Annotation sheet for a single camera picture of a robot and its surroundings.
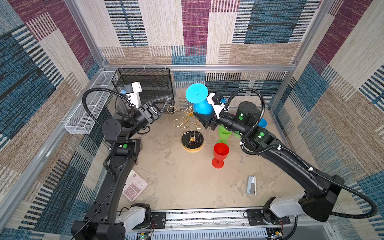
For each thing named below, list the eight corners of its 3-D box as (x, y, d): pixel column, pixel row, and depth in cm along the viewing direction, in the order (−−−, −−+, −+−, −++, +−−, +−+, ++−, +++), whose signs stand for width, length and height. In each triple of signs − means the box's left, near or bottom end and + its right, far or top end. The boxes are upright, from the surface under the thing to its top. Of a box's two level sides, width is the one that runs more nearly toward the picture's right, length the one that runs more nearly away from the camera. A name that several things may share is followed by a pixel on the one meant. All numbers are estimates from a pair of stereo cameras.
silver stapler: (246, 193, 83) (248, 191, 81) (247, 176, 89) (249, 174, 86) (254, 195, 83) (256, 193, 80) (254, 178, 88) (256, 176, 86)
